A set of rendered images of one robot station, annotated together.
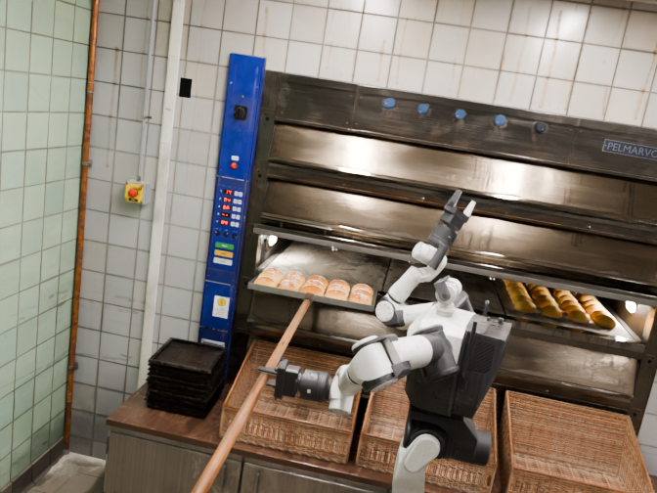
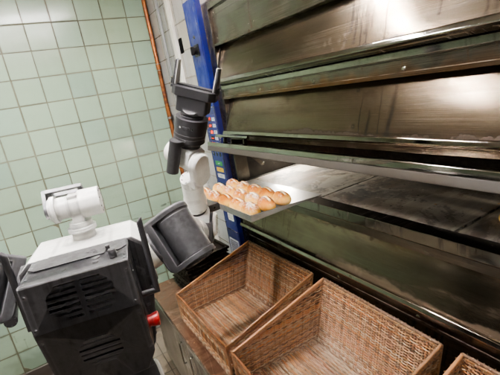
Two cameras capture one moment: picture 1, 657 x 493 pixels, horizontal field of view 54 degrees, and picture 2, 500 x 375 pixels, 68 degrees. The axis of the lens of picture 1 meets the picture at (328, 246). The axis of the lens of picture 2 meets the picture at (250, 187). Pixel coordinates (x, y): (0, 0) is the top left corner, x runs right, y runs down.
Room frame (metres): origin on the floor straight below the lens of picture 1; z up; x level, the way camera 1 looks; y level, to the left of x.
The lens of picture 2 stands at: (1.84, -1.32, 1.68)
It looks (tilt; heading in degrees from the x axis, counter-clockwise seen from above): 15 degrees down; 55
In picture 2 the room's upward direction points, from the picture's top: 10 degrees counter-clockwise
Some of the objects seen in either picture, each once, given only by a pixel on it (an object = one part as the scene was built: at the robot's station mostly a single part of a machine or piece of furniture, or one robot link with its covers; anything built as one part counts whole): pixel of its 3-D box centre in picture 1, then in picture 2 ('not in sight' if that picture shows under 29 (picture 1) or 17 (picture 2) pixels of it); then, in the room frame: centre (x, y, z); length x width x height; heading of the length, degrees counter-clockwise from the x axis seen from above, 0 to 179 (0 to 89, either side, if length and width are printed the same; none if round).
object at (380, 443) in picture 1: (428, 425); (327, 366); (2.57, -0.55, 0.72); 0.56 x 0.49 x 0.28; 81
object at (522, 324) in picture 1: (442, 308); (370, 219); (2.86, -0.57, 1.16); 1.80 x 0.06 x 0.04; 83
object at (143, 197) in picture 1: (137, 192); not in sight; (2.98, 0.93, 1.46); 0.10 x 0.07 x 0.10; 83
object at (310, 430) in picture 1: (296, 396); (242, 297); (2.64, 0.04, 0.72); 0.56 x 0.49 x 0.28; 84
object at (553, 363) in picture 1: (436, 338); (368, 257); (2.84, -0.56, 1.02); 1.79 x 0.11 x 0.19; 83
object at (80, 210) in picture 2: (448, 293); (79, 208); (2.00, -0.40, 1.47); 0.10 x 0.07 x 0.09; 161
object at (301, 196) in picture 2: (316, 286); (251, 193); (2.80, 0.03, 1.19); 0.55 x 0.36 x 0.03; 84
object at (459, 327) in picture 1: (454, 357); (98, 297); (1.97, -0.46, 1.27); 0.34 x 0.30 x 0.36; 161
